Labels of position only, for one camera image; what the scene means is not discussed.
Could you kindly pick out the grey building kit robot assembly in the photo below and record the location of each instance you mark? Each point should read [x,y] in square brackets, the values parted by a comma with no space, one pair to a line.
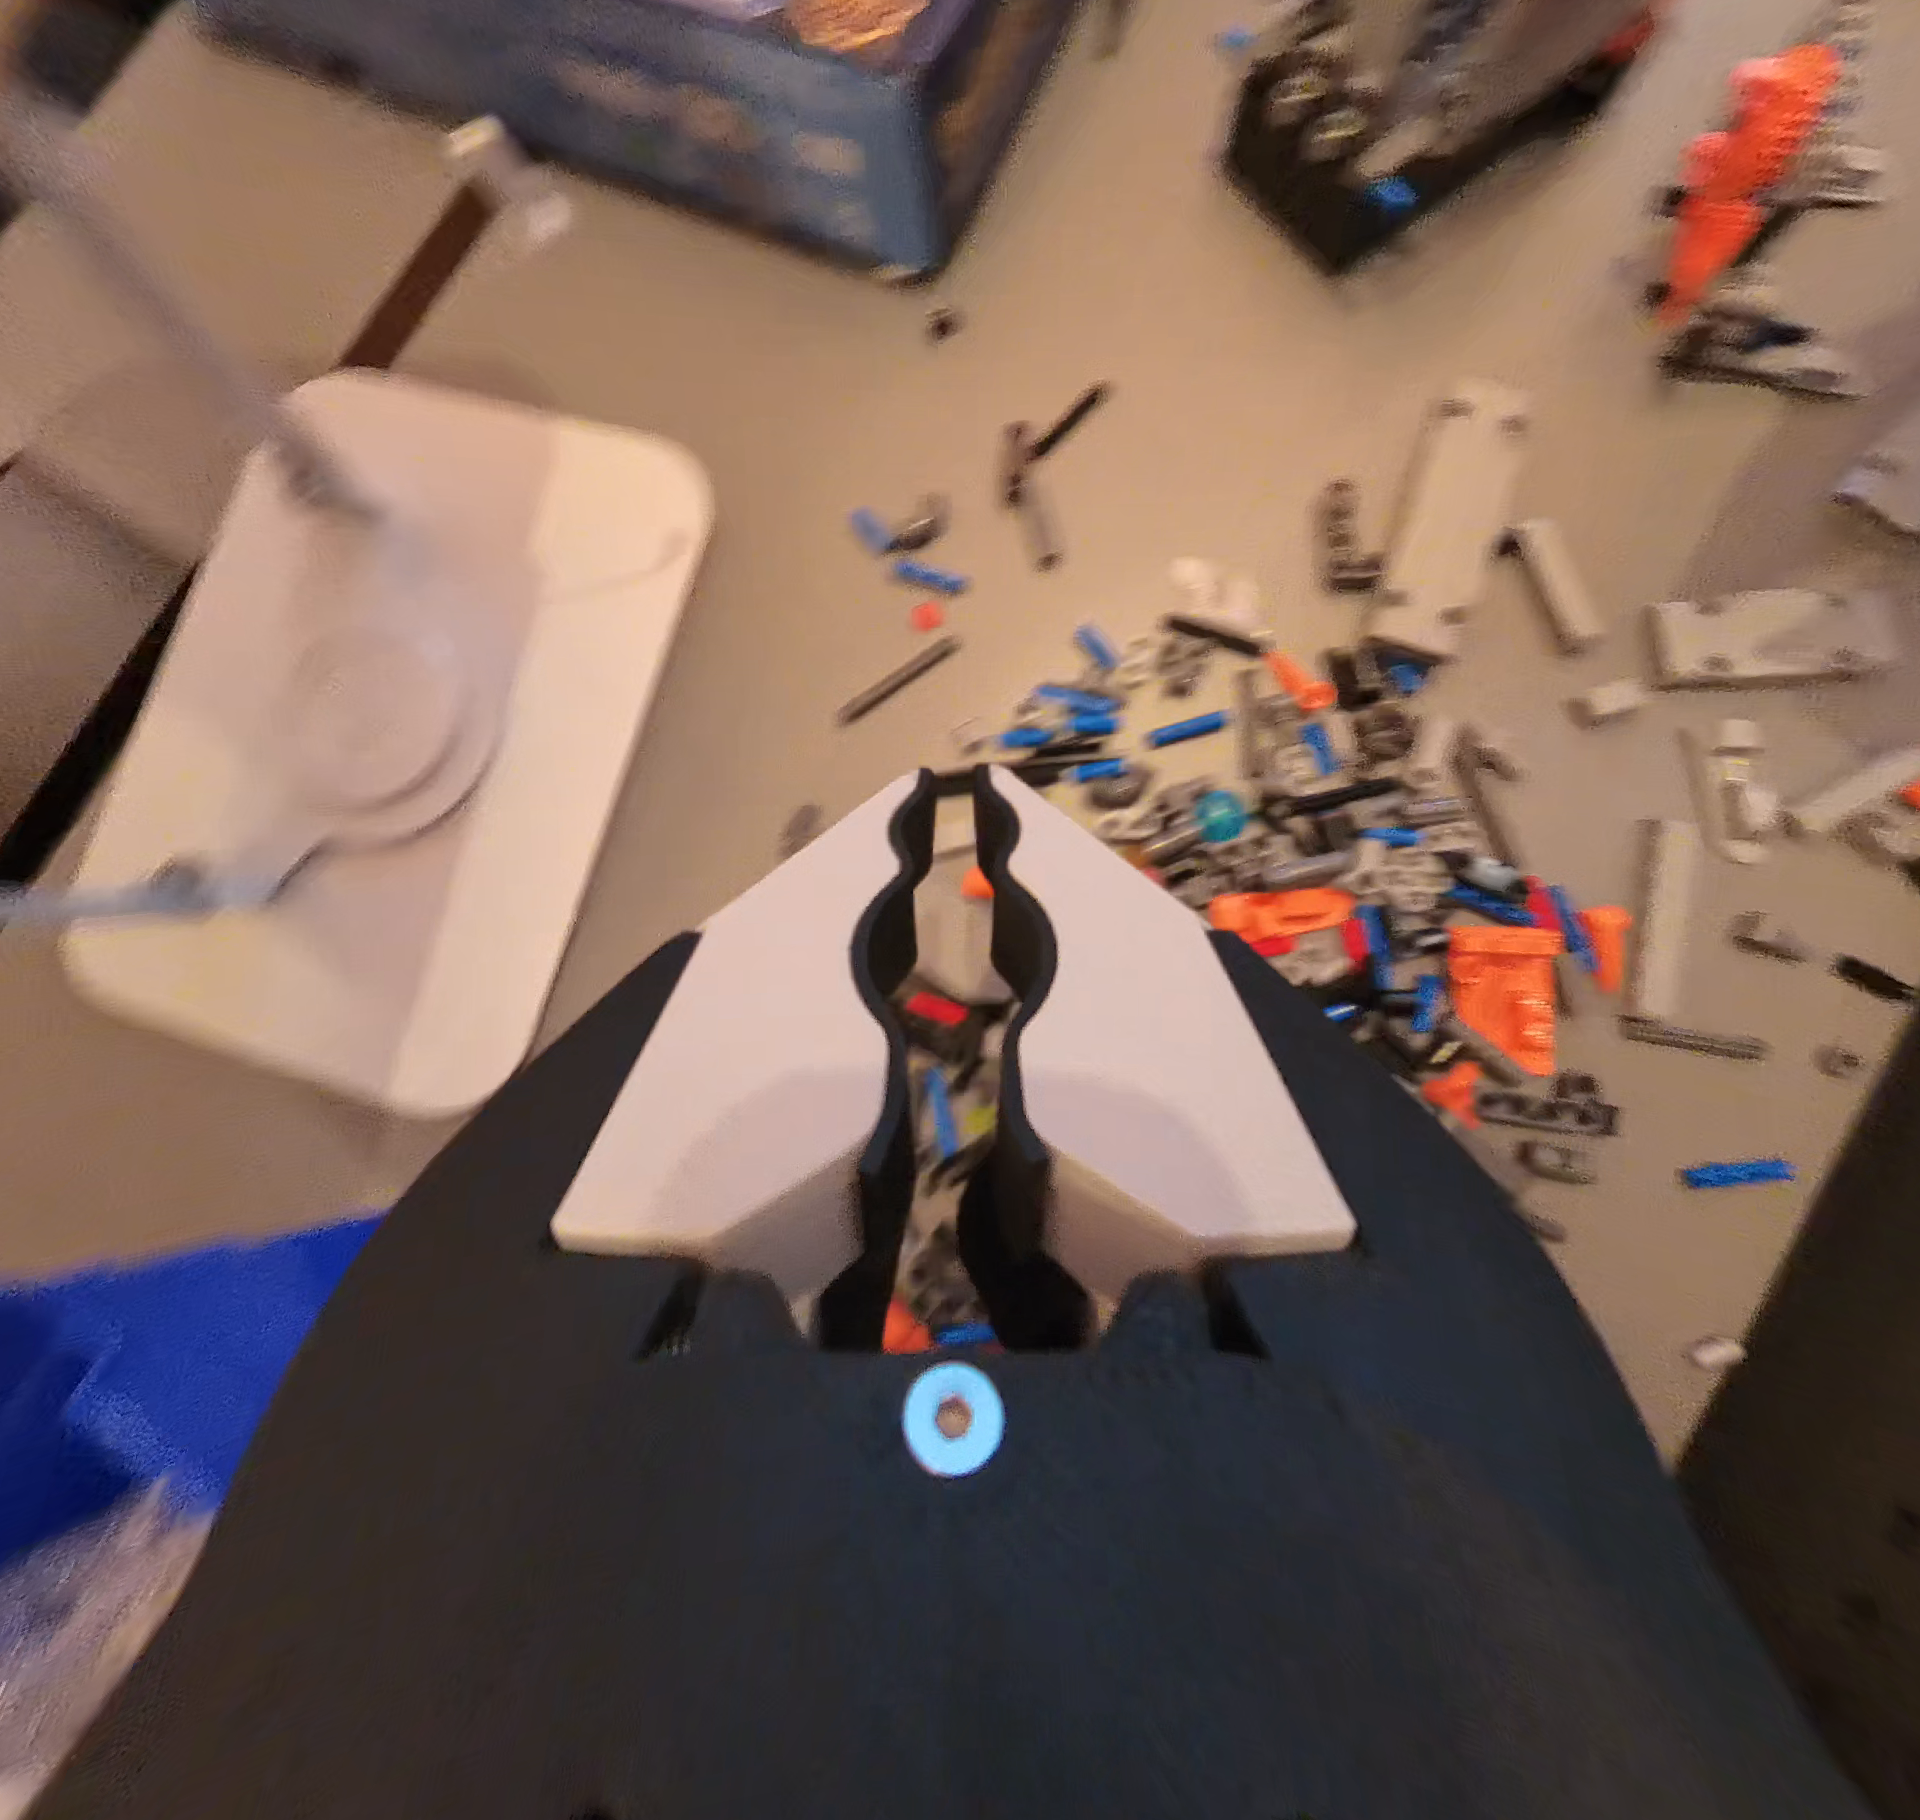
[1441,79]

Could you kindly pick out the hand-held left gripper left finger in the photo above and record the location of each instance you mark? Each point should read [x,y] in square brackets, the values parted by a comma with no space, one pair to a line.
[706,1103]

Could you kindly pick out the wide light grey panel piece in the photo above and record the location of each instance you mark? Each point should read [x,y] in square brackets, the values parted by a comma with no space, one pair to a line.
[1454,514]

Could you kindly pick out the black perforated mat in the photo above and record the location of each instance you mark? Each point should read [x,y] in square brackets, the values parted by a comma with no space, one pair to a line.
[1833,1399]

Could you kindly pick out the pile of small building pieces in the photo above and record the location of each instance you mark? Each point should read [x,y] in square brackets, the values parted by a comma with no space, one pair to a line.
[1498,981]

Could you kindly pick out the blue robot kit box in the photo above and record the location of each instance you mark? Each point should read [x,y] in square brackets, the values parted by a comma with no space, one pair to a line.
[691,35]

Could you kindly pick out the white booklet stand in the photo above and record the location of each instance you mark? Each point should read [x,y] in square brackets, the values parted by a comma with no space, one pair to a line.
[452,709]

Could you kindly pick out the orange and grey wing assembly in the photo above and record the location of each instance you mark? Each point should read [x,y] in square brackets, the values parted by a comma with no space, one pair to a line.
[1738,187]

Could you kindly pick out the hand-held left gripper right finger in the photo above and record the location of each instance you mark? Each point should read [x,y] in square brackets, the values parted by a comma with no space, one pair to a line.
[1197,1103]

